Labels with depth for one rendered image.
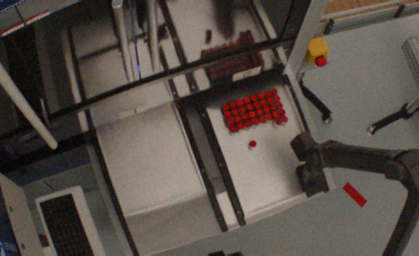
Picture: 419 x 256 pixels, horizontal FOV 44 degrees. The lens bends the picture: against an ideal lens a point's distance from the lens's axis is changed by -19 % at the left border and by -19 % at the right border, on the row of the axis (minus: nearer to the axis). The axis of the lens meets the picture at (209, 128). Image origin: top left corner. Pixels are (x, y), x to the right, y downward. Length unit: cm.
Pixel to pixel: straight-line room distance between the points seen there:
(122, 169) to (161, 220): 20
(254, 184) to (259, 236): 90
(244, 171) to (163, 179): 24
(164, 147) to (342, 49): 142
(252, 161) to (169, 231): 33
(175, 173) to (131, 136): 17
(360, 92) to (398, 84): 27
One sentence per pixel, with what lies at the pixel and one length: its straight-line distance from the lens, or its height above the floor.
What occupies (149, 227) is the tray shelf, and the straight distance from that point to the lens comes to 185.
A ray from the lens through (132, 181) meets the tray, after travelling 187.
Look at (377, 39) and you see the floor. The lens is 315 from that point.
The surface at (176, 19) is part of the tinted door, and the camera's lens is 130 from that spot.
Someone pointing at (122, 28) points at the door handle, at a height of 173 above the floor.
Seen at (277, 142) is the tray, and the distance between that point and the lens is 190.
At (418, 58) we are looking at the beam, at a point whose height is 54.
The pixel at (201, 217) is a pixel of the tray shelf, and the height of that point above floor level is 88.
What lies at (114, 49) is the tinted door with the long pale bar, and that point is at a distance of 134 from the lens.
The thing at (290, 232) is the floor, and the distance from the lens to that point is 277.
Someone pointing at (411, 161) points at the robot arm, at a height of 154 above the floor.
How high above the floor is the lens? 271
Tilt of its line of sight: 75 degrees down
